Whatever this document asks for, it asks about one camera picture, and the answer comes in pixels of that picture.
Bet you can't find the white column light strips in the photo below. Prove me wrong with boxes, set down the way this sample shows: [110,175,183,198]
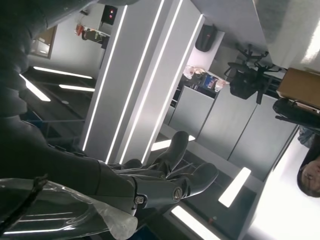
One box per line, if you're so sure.
[79,0,206,166]

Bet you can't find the black device red lights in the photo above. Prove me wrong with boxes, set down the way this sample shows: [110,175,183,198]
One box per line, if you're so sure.
[100,4,118,27]

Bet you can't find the small lit screen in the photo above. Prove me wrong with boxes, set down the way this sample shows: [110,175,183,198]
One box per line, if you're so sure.
[202,74,217,91]

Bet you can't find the grey low cabinet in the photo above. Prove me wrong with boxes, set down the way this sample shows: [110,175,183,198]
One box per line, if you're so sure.
[168,84,299,182]

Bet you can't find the black office chair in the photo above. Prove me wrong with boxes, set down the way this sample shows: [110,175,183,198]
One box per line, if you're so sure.
[223,43,288,106]

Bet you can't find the white desk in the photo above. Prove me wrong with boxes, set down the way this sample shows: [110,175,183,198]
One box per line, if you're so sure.
[237,130,320,240]

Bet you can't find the brown cardboard box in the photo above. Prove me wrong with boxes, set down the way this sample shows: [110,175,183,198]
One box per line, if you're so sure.
[275,67,320,111]

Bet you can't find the person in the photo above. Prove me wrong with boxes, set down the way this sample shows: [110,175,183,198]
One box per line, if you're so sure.
[296,125,320,199]

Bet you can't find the black wall device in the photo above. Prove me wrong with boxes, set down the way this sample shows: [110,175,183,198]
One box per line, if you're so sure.
[194,23,218,53]

